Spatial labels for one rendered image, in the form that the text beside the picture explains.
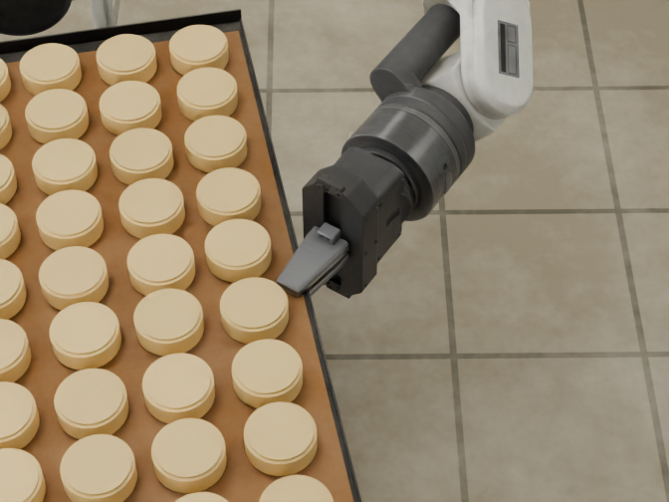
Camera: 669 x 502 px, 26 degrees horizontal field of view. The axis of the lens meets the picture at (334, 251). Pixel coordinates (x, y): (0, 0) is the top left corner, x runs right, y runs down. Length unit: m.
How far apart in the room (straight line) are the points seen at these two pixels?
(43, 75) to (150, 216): 0.19
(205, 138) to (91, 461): 0.30
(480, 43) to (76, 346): 0.41
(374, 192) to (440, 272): 1.30
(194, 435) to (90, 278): 0.16
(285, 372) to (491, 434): 1.22
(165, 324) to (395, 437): 1.18
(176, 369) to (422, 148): 0.27
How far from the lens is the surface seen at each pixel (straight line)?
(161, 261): 1.09
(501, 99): 1.18
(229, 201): 1.12
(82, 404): 1.02
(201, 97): 1.20
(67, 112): 1.20
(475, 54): 1.18
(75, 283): 1.08
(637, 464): 2.22
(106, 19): 1.51
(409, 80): 1.18
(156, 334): 1.05
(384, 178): 1.10
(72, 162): 1.16
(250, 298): 1.06
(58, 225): 1.12
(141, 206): 1.12
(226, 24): 1.30
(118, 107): 1.20
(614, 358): 2.32
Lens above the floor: 1.86
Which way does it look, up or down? 50 degrees down
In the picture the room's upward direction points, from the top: straight up
